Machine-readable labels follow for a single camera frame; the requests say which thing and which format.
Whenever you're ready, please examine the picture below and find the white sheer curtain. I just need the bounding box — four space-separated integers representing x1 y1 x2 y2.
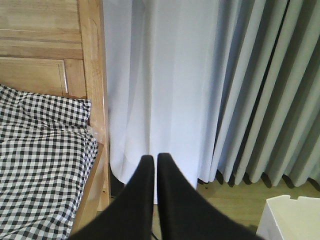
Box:
101 0 226 206

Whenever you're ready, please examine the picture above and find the wooden bed frame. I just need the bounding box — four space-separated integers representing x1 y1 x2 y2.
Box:
0 0 111 233

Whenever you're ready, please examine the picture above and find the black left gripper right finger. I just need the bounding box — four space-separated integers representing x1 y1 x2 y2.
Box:
157 153 260 240

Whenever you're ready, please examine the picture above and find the black white checkered bedsheet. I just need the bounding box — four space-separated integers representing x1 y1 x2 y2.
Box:
0 85 98 240

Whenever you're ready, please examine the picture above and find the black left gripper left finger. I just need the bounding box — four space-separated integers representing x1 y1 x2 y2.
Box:
69 155 155 240

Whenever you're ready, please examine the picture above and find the white plastic trash bin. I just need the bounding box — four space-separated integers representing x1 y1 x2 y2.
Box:
256 195 320 240

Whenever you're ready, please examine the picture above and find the light grey pleated curtain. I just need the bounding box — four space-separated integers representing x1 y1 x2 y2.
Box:
198 0 320 187

